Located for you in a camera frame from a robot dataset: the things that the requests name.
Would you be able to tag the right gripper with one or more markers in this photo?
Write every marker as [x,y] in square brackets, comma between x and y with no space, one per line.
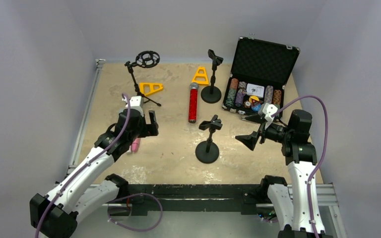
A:
[262,133]

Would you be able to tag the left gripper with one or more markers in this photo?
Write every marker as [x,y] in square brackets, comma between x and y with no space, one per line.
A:
[149,128]

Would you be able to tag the pink microphone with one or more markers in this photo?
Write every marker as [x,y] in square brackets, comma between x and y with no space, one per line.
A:
[135,146]

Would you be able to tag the black round-base clip stand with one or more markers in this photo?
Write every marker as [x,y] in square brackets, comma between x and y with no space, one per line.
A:
[207,151]

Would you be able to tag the black tripod shock-mount stand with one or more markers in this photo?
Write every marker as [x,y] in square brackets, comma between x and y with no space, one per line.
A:
[144,60]

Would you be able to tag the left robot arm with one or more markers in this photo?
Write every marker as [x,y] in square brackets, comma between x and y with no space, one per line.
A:
[58,213]

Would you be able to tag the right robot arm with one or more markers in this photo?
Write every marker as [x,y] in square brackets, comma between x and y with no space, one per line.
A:
[296,209]

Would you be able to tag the black round-base stand rear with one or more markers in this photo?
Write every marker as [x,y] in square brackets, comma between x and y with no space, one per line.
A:
[212,94]

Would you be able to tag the white card deck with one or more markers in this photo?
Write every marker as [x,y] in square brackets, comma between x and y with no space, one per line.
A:
[255,90]

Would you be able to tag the yellow triangle block left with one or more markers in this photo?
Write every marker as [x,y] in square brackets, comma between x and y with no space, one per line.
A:
[148,89]

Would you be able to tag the yellow triangle block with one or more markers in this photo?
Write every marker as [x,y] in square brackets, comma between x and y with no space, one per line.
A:
[148,89]
[200,77]

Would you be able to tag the red glitter microphone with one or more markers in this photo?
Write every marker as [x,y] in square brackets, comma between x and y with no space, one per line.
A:
[192,115]

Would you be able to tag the black poker chip case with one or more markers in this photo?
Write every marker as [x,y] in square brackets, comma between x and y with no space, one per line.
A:
[262,63]

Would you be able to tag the yellow triangle block rear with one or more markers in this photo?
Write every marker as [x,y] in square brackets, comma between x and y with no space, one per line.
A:
[200,77]

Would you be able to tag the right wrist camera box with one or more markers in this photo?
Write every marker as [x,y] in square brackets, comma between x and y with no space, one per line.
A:
[267,112]

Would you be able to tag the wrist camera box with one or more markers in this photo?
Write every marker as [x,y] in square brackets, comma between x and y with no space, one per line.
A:
[135,103]
[267,112]

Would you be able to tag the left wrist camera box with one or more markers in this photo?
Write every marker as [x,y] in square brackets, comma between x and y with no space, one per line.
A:
[135,103]

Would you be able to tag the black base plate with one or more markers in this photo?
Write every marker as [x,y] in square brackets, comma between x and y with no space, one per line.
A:
[246,199]

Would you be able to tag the aluminium frame rail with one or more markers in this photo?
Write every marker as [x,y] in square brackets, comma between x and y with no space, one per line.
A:
[86,109]

